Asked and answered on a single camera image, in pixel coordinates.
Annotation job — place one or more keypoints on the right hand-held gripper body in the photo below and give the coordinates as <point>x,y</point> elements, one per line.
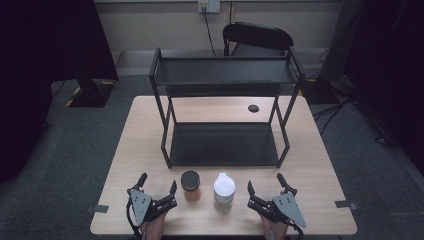
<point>288,206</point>

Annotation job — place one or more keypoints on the orange jar with black lid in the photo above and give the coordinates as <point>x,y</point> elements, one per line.
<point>190,183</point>

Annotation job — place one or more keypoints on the glass jar with white lid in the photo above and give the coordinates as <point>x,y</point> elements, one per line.
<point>224,190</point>

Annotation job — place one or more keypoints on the white wall socket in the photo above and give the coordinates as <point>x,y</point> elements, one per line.
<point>209,5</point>

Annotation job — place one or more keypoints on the person's right hand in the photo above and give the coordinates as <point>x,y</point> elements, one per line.
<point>275,231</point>

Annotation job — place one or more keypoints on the person's left hand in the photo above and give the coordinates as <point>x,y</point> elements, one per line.
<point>154,230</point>

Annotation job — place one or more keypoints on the black table grommet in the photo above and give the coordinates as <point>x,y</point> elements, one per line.
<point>253,108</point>

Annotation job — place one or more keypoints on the black stand base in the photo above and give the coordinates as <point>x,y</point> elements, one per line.
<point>90,95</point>

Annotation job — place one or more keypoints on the grey tape strip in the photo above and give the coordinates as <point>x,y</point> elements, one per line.
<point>99,209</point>
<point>345,204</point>

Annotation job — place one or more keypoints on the black chair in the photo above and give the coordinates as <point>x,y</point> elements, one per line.
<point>256,36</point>

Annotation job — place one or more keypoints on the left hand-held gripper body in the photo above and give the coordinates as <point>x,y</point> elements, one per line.
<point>141,205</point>

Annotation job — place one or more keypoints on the black metal shelf rack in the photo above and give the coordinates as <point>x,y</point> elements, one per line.
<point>223,143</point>

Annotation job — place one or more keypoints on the dark curtain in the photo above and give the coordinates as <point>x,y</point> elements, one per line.
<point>393,66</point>
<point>50,66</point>

